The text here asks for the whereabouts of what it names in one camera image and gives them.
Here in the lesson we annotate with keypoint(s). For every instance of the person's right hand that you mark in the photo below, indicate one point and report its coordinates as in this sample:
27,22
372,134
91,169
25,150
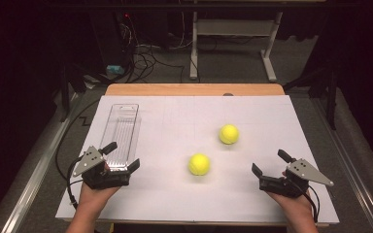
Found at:
296,204

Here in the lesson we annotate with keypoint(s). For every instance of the black computer tower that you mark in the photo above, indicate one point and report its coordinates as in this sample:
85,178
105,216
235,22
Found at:
110,39

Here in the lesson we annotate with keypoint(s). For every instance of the small teal box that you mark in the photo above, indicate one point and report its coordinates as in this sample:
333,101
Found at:
115,69

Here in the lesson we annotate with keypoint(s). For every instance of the aluminium floor rail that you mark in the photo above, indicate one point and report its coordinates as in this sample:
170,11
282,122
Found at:
35,174
353,174

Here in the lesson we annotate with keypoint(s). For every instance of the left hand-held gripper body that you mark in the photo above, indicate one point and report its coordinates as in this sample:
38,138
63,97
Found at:
108,179

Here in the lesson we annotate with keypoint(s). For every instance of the white metal stand frame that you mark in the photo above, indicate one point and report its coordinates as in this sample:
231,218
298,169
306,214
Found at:
231,27

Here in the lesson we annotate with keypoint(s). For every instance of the clear plastic tray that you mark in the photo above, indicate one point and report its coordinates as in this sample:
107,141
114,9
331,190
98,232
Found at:
123,129

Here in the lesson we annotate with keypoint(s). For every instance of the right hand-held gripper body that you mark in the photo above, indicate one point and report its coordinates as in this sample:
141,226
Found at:
278,186

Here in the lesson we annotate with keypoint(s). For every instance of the white sheet on table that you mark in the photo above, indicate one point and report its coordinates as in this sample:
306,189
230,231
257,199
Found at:
207,200

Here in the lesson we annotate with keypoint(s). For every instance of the yellow tennis ball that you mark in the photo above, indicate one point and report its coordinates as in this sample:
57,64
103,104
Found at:
199,164
229,134

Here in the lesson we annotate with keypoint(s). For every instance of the black stand leg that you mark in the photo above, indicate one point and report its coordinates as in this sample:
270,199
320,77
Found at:
332,97
65,97

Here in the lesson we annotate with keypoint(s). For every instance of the person's left hand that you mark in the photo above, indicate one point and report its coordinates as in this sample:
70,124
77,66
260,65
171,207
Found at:
92,197

